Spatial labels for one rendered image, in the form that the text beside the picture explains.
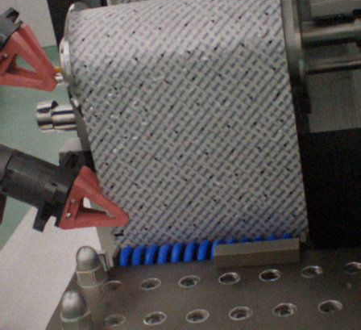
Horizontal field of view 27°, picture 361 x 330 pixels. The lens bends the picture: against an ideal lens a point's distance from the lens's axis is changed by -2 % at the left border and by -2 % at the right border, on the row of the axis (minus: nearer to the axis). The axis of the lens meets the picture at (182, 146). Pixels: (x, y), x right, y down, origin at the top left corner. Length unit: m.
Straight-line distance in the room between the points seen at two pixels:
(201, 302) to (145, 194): 0.16
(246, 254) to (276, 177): 0.09
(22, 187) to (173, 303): 0.23
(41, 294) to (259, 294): 0.45
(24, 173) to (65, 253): 0.37
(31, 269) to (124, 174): 0.39
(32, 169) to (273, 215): 0.29
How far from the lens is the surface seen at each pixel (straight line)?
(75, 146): 1.00
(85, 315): 0.80
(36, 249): 1.30
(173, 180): 0.89
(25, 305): 1.15
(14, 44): 0.89
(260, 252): 0.85
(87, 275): 0.87
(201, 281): 0.85
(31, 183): 0.91
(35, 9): 6.90
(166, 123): 0.86
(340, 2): 0.85
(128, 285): 0.87
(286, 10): 0.83
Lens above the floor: 1.47
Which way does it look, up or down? 21 degrees down
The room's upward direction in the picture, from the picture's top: 11 degrees counter-clockwise
